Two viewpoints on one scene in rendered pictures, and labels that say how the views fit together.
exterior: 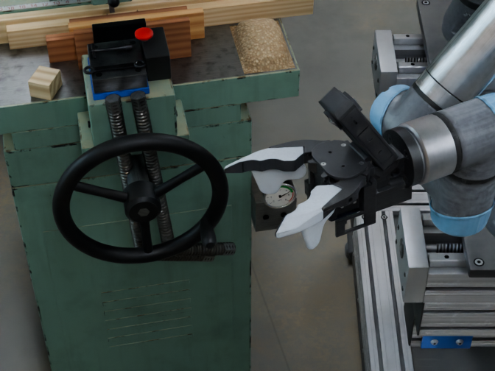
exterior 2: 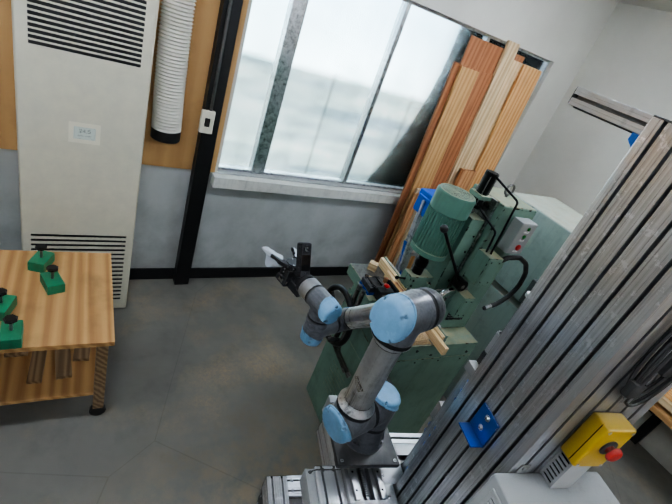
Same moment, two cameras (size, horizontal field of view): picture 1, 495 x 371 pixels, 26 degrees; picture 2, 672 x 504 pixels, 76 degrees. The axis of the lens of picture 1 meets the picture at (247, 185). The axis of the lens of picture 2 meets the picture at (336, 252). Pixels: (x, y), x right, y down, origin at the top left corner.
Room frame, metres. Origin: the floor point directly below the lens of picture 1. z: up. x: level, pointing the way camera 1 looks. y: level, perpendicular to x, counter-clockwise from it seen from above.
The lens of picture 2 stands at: (0.50, -1.28, 2.02)
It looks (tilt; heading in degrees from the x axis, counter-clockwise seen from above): 29 degrees down; 67
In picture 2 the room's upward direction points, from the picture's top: 21 degrees clockwise
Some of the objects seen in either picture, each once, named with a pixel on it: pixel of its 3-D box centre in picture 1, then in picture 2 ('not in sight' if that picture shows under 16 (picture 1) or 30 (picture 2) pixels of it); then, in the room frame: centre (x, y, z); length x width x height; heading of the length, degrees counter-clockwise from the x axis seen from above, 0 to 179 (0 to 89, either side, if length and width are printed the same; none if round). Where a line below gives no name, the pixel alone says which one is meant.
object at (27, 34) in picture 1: (163, 19); (412, 309); (1.58, 0.15, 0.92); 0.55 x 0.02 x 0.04; 101
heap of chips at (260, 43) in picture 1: (261, 38); (415, 334); (1.52, -0.03, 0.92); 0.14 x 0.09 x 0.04; 11
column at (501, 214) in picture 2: not in sight; (468, 259); (1.85, 0.30, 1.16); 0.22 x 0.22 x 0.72; 11
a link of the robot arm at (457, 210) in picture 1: (457, 182); (318, 326); (0.97, -0.26, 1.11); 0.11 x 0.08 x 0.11; 26
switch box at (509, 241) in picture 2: not in sight; (517, 235); (1.90, 0.16, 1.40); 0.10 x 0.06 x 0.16; 11
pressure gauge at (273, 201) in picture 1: (278, 193); not in sight; (1.41, -0.06, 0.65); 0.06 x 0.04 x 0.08; 101
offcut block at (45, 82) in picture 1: (45, 82); not in sight; (1.40, 0.34, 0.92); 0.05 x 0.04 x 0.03; 163
